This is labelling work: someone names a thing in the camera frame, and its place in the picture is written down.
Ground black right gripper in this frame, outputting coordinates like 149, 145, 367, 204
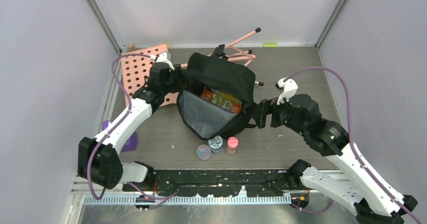
250, 91, 306, 135

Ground orange 78-Storey Treehouse book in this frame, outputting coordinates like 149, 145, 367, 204
200, 88, 242, 114

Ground black backpack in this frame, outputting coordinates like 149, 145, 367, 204
177, 53, 256, 140

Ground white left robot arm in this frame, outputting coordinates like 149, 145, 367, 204
78, 60, 177, 193

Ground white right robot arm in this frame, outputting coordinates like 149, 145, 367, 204
253, 94, 418, 223

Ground pink perforated board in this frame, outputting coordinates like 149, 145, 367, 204
120, 44, 168, 97

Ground pink lid jar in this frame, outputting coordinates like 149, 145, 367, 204
226, 136, 239, 156

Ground blue patterned lid jar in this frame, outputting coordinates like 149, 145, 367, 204
208, 135, 224, 154

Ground pink stand with black feet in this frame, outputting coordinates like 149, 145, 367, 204
173, 27, 265, 87

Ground purple card holder box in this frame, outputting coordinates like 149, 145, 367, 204
101, 120, 137, 153

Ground clear jar of beads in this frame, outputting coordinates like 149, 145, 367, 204
196, 144, 212, 161

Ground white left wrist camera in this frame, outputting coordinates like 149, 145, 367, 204
150, 51, 175, 70

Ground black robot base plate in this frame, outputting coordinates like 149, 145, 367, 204
122, 170, 307, 197

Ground aluminium frame rail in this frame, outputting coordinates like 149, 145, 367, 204
70, 171, 354, 206

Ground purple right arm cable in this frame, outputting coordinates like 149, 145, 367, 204
283, 66, 424, 224

